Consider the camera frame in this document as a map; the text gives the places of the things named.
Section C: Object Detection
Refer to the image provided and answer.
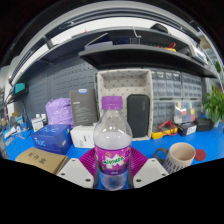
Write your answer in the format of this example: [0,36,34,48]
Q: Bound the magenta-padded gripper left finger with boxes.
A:
[56,147,100,190]

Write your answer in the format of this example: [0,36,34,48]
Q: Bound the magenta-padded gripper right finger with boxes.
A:
[127,147,170,189]

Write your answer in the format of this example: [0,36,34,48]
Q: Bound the clear bottle purple cap label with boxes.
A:
[93,95,133,192]

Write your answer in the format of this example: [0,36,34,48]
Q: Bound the beige patterned mug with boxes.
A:
[153,142,197,175]

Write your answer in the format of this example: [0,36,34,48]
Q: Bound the white carton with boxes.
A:
[69,124,98,149]

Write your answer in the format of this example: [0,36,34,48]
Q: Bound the brown cardboard box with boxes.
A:
[14,146,69,175]

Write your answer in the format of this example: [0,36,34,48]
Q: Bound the blue printed box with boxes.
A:
[31,124,74,155]

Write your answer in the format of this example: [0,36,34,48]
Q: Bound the yellow multimeter with red leads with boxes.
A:
[151,119,179,140]

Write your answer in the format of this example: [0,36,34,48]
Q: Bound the flat round red coaster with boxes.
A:
[194,148,207,162]

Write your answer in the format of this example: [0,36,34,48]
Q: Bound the black box white label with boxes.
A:
[176,121,198,137]

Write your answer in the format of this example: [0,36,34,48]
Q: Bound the black rounded speaker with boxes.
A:
[126,94,151,138]

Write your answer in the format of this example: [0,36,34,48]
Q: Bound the small white box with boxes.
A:
[31,117,44,133]

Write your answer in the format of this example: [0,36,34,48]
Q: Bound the grey small-parts drawer cabinet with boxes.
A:
[181,71,203,100]
[150,69,183,101]
[152,100,176,129]

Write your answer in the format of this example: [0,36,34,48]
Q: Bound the purple plastic bag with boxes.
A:
[45,97,75,128]

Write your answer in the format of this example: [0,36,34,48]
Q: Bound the dark grey carton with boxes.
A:
[69,88,99,127]

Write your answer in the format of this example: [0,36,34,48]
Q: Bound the clear organizer box coloured parts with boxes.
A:
[173,100,196,125]

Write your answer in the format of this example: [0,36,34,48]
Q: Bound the black flat case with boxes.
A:
[194,117,215,132]

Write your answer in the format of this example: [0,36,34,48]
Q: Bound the green potted plant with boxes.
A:
[201,84,224,128]

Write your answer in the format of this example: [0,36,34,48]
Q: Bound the white perforated tray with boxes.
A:
[96,68,154,142]

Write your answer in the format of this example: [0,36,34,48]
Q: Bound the teal screen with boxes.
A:
[13,82,27,95]

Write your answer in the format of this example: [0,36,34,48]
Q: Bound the dark overhead shelf unit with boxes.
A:
[8,18,218,88]

